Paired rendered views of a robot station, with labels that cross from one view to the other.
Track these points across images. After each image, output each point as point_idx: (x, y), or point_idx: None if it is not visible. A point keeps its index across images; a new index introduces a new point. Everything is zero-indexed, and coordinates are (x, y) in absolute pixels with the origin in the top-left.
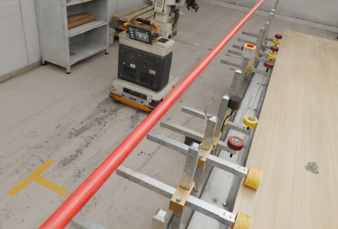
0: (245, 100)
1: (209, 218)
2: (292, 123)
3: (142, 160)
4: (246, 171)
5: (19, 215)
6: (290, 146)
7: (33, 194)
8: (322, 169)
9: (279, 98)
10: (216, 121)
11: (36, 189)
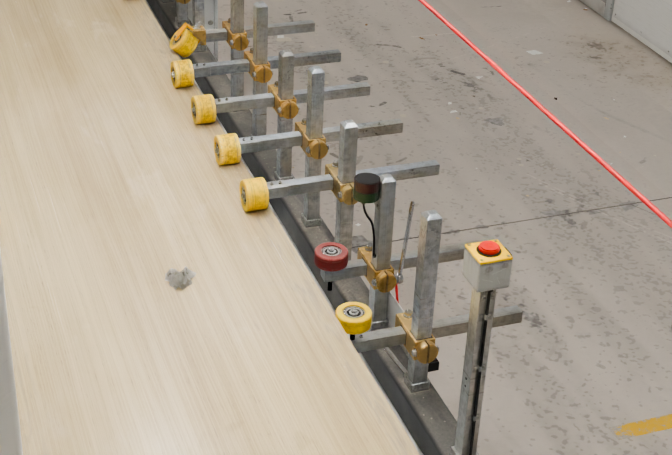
0: None
1: None
2: (270, 363)
3: None
4: (267, 184)
5: (616, 367)
6: (237, 299)
7: (659, 396)
8: (161, 286)
9: (357, 435)
10: (340, 122)
11: (669, 403)
